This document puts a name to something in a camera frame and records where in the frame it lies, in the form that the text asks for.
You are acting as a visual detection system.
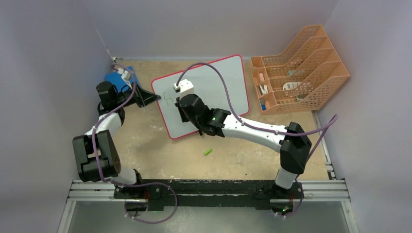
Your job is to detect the white remote in organizer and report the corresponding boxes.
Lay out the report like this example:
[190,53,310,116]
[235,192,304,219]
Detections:
[282,82,302,90]

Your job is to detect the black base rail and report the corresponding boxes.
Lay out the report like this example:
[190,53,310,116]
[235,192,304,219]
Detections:
[114,179,303,212]

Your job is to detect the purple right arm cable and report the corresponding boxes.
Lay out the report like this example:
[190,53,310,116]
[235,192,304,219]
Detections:
[176,62,339,181]

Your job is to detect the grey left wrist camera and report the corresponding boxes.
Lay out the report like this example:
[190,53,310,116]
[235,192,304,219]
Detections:
[117,68,133,88]

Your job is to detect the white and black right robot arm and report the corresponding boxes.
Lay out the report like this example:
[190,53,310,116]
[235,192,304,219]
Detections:
[175,94,312,198]

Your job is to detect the green marker cap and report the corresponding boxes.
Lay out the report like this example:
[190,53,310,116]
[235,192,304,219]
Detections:
[204,149,213,156]

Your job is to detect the pink framed whiteboard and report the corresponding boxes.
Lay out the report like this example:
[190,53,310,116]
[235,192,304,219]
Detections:
[151,54,250,139]

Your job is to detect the orange plastic desk organizer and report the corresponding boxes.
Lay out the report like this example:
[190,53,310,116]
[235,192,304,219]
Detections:
[250,25,350,115]

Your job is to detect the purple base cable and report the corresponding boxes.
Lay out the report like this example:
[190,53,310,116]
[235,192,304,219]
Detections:
[112,182,178,225]

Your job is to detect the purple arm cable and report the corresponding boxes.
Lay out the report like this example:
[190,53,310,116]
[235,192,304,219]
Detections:
[91,64,137,185]
[176,62,339,181]

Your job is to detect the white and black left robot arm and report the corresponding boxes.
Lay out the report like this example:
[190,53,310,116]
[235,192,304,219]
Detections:
[72,81,161,199]

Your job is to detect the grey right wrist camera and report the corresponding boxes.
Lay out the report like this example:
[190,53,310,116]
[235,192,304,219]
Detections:
[173,79,194,100]

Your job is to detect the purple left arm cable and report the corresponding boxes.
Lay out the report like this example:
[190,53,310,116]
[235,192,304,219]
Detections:
[91,64,137,185]

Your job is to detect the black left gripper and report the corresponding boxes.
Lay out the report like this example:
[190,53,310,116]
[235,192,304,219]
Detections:
[115,82,160,108]

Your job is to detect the blue box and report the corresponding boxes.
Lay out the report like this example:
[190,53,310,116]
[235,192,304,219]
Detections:
[100,67,139,93]

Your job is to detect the white stapler in organizer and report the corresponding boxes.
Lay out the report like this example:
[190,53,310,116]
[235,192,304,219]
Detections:
[258,84,268,96]

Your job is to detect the aluminium frame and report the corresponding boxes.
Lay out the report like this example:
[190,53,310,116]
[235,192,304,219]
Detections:
[59,133,358,233]

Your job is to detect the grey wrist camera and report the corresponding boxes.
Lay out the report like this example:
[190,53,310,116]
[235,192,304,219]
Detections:
[117,68,133,88]
[173,79,194,100]

